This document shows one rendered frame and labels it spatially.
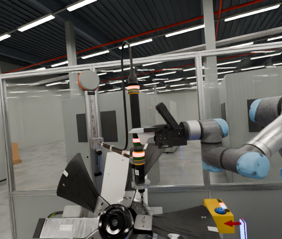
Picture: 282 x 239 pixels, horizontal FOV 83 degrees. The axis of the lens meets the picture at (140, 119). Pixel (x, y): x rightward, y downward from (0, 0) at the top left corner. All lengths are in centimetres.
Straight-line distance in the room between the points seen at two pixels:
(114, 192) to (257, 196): 110
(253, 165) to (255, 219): 117
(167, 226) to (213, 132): 37
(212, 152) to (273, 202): 111
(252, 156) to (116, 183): 70
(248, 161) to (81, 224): 71
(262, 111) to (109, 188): 86
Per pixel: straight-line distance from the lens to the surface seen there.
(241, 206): 161
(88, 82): 127
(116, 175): 101
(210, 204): 106
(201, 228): 71
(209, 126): 63
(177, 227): 68
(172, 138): 60
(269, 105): 89
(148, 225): 69
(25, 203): 190
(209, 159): 64
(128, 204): 71
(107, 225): 67
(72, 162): 83
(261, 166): 57
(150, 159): 72
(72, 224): 90
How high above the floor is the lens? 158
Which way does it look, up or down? 1 degrees down
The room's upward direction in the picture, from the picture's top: 4 degrees counter-clockwise
